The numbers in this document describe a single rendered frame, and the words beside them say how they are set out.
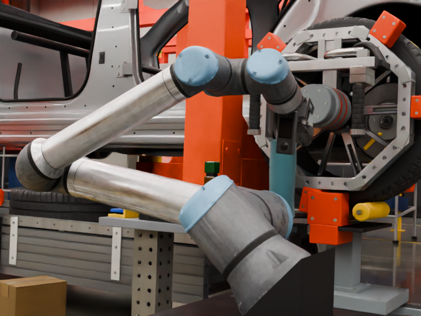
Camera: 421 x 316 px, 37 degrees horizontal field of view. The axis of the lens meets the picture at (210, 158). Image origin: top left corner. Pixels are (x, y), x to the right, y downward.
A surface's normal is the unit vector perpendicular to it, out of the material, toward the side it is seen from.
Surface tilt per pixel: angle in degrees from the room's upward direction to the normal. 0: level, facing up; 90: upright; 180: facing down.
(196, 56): 87
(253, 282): 75
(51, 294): 90
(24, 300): 90
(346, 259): 90
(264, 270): 60
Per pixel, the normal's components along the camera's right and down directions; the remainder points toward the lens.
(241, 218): 0.15, -0.54
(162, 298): 0.86, 0.02
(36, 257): -0.51, -0.04
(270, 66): -0.30, -0.47
